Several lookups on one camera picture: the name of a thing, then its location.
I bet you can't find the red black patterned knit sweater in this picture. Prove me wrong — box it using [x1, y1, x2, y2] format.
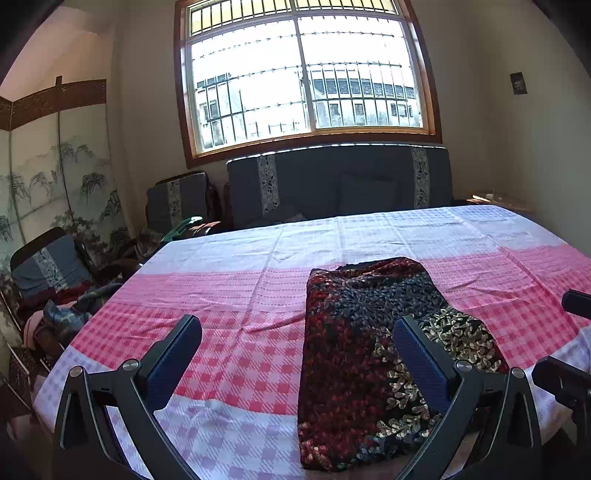
[297, 257, 508, 472]

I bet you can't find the pile of clothes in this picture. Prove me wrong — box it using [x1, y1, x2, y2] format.
[17, 281, 123, 359]

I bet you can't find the green clothes hanger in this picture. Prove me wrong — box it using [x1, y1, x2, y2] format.
[161, 216, 204, 244]

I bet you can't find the pink checked bed sheet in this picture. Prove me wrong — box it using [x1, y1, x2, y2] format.
[34, 206, 590, 479]

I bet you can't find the round wooden side table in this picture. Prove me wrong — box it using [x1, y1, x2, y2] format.
[466, 192, 535, 214]

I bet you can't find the dark cushioned armchair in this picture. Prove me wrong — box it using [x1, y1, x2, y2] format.
[145, 171, 222, 235]

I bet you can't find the dark square cushion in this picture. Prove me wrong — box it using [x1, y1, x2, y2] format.
[339, 173, 398, 215]

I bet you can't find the painted folding screen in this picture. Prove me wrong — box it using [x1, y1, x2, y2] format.
[1, 80, 129, 308]

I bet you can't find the dark blue sofa headboard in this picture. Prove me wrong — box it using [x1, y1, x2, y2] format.
[226, 143, 453, 229]

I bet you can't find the wooden framed window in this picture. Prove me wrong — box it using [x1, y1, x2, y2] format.
[173, 1, 443, 167]

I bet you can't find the dark wall switch plate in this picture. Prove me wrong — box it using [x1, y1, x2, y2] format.
[510, 72, 528, 95]

